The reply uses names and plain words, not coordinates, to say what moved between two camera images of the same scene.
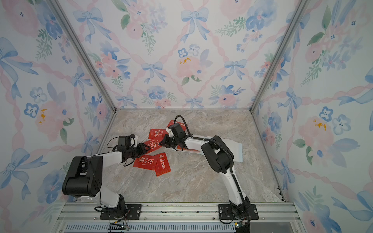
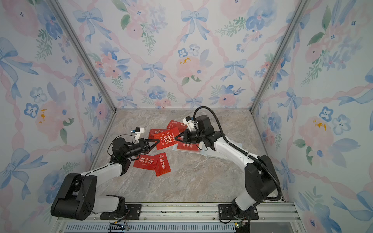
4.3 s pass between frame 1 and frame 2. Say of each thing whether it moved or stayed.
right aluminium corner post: stayed
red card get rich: moved
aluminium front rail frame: stayed
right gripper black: moved
